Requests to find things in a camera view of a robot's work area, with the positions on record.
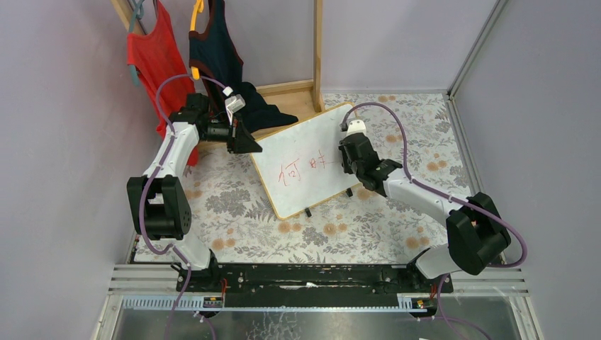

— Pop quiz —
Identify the floral table mat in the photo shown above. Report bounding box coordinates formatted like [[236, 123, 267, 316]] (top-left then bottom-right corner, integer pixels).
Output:
[[183, 93, 471, 264]]

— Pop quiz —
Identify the teal clothes hanger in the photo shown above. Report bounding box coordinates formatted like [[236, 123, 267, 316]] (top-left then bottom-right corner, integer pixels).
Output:
[[127, 0, 145, 86]]

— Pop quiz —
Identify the yellow clothes hanger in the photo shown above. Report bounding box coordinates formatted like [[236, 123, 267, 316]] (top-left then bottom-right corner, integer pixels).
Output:
[[189, 0, 206, 81]]

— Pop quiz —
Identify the whiteboard with yellow frame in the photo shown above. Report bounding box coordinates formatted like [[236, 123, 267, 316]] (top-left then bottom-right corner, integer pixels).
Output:
[[251, 102, 359, 220]]

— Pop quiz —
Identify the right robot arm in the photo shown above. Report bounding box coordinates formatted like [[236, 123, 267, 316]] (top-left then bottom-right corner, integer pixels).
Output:
[[339, 132, 511, 279]]

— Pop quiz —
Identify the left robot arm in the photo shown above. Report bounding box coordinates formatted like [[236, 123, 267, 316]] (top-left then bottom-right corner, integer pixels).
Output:
[[127, 88, 262, 271]]

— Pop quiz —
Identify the aluminium frame post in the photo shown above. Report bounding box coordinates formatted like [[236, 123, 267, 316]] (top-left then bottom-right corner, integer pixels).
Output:
[[447, 0, 509, 101]]

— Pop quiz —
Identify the navy tank top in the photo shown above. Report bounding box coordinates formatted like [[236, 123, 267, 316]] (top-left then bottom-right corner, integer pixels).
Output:
[[189, 1, 298, 133]]

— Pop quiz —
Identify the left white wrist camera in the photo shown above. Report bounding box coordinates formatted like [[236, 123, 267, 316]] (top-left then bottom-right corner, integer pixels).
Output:
[[224, 94, 246, 121]]

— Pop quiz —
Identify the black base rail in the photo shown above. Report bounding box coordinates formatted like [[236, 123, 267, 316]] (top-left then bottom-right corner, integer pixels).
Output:
[[172, 263, 454, 309]]

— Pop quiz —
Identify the red mesh tank top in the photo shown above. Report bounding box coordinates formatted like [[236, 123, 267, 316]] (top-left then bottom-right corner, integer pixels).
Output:
[[135, 1, 195, 137]]

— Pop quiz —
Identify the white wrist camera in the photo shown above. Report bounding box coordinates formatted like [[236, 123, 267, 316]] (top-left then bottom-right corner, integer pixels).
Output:
[[224, 94, 246, 121], [346, 119, 366, 137]]

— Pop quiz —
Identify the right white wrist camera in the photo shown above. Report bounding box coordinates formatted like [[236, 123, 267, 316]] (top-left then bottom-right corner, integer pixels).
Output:
[[346, 119, 366, 137]]

